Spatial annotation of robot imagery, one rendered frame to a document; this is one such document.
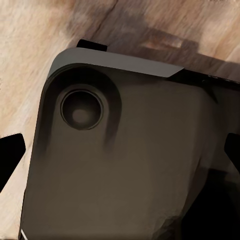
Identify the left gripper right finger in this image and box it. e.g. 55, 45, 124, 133
224, 132, 240, 173

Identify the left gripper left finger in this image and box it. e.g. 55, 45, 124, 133
0, 133, 26, 193

